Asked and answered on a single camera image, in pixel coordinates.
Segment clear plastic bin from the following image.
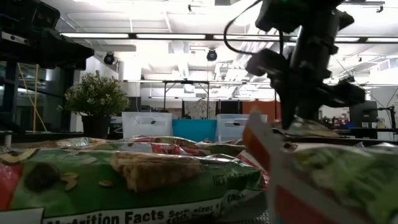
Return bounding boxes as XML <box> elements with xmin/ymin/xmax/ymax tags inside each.
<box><xmin>216</xmin><ymin>114</ymin><xmax>268</xmax><ymax>143</ymax></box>
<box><xmin>121</xmin><ymin>111</ymin><xmax>174</xmax><ymax>139</ymax></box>

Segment red white wrapper granola bar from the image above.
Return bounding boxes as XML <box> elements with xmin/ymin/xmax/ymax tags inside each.
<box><xmin>238</xmin><ymin>150</ymin><xmax>271</xmax><ymax>187</ymax></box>

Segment black rig frame post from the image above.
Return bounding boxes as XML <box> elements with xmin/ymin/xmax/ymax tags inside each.
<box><xmin>0</xmin><ymin>60</ymin><xmax>19</xmax><ymax>131</ymax></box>

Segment green yellow granola bar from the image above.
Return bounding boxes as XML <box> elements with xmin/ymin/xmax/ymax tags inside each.
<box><xmin>285</xmin><ymin>116</ymin><xmax>340</xmax><ymax>138</ymax></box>

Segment long ceiling light strip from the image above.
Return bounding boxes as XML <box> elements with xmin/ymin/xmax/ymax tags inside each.
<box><xmin>58</xmin><ymin>32</ymin><xmax>398</xmax><ymax>44</ymax></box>

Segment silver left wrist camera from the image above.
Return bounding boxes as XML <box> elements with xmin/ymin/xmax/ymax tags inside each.
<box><xmin>0</xmin><ymin>30</ymin><xmax>25</xmax><ymax>47</ymax></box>

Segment black monitor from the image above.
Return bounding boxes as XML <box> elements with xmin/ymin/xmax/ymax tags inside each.
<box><xmin>348</xmin><ymin>101</ymin><xmax>379</xmax><ymax>128</ymax></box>

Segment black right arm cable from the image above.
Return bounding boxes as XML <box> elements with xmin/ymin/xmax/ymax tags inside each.
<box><xmin>223</xmin><ymin>0</ymin><xmax>264</xmax><ymax>56</ymax></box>

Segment black panel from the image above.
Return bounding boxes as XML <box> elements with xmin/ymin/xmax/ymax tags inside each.
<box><xmin>217</xmin><ymin>100</ymin><xmax>243</xmax><ymax>115</ymax></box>

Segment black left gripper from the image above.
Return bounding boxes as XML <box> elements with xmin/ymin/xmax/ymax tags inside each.
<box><xmin>23</xmin><ymin>27</ymin><xmax>95</xmax><ymax>71</ymax></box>

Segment grey mesh table mat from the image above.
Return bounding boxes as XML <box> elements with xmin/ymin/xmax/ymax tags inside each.
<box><xmin>245</xmin><ymin>208</ymin><xmax>272</xmax><ymax>224</ymax></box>

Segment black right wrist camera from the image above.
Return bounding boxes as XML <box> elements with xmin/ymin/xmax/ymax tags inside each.
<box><xmin>245</xmin><ymin>49</ymin><xmax>292</xmax><ymax>77</ymax></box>

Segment green potted plant black pot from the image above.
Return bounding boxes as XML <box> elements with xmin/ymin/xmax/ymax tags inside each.
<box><xmin>57</xmin><ymin>70</ymin><xmax>131</xmax><ymax>140</ymax></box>

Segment orange partition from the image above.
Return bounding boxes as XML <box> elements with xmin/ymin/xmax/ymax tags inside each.
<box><xmin>242</xmin><ymin>100</ymin><xmax>282</xmax><ymax>121</ymax></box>

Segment chocolate chip granola bar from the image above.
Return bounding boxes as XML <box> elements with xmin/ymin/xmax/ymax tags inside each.
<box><xmin>0</xmin><ymin>148</ymin><xmax>268</xmax><ymax>224</ymax></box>
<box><xmin>241</xmin><ymin>108</ymin><xmax>398</xmax><ymax>224</ymax></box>
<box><xmin>123</xmin><ymin>136</ymin><xmax>200</xmax><ymax>156</ymax></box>

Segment teal plastic bin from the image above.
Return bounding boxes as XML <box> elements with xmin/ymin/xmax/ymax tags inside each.
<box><xmin>172</xmin><ymin>119</ymin><xmax>218</xmax><ymax>143</ymax></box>

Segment orange wrapper granola bar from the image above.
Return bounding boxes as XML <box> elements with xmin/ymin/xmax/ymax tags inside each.
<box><xmin>29</xmin><ymin>138</ymin><xmax>108</xmax><ymax>150</ymax></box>

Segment yellow cable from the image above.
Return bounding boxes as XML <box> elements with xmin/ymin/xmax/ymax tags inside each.
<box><xmin>17</xmin><ymin>63</ymin><xmax>48</xmax><ymax>133</ymax></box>
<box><xmin>32</xmin><ymin>64</ymin><xmax>39</xmax><ymax>133</ymax></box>

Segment black ceiling spotlight cluster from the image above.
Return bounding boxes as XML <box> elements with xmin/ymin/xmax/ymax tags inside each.
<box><xmin>338</xmin><ymin>75</ymin><xmax>356</xmax><ymax>85</ymax></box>

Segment black workstation frame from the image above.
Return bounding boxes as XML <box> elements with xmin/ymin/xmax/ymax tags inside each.
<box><xmin>163</xmin><ymin>80</ymin><xmax>211</xmax><ymax>121</ymax></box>

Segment black table border rail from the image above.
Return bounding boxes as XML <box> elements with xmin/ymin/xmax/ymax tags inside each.
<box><xmin>0</xmin><ymin>130</ymin><xmax>398</xmax><ymax>147</ymax></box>

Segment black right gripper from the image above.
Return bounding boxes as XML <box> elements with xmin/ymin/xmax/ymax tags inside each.
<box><xmin>270</xmin><ymin>29</ymin><xmax>366</xmax><ymax>130</ymax></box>

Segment green wrapper granola bar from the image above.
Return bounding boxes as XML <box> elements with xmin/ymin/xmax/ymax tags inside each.
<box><xmin>195</xmin><ymin>141</ymin><xmax>246</xmax><ymax>157</ymax></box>

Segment patterned curtain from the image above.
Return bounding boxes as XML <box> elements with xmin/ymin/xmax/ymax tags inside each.
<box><xmin>183</xmin><ymin>99</ymin><xmax>217</xmax><ymax>119</ymax></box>

